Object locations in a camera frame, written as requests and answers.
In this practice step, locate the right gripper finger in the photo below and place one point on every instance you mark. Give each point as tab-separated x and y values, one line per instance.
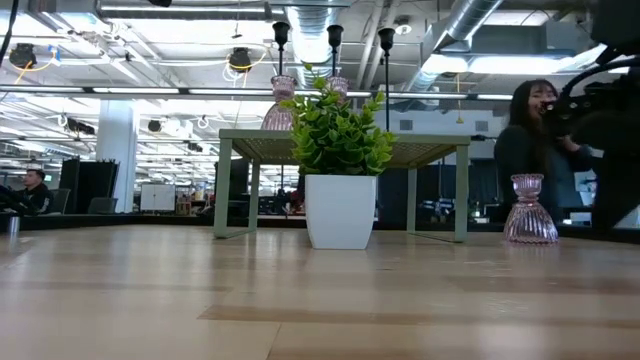
562	110

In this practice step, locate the tall black candlestick holder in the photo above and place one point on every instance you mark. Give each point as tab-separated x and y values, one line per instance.
386	39
335	36
281	32

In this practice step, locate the pink ribbed glass candle holder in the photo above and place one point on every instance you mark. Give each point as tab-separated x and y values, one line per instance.
341	85
277	120
530	220

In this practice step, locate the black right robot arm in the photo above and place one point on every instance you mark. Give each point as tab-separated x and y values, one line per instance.
620	175

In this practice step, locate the person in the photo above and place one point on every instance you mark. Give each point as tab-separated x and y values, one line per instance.
520	150
37	197

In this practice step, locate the green plant in white pot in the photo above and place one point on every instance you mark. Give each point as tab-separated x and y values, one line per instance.
340	210

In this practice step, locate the green perforated metal shelf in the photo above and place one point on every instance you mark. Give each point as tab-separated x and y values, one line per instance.
250	135

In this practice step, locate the black ceiling speaker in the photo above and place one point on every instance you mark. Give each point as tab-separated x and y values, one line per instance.
241	59
22	55

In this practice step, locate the white cabinet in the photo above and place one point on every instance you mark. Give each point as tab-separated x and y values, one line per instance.
157	197

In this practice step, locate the long ceiling light strip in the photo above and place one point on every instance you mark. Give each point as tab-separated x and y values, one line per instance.
135	90

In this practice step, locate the white column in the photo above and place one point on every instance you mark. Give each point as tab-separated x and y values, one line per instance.
117	150

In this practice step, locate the grey office chair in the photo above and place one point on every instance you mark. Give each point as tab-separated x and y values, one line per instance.
61	200
102	206

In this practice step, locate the black cabinet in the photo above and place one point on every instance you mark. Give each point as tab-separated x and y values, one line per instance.
87	180

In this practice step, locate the silver metal cylinder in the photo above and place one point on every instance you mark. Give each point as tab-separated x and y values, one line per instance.
13	225

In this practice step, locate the silver ventilation duct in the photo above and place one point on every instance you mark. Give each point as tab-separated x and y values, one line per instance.
470	15
310	30

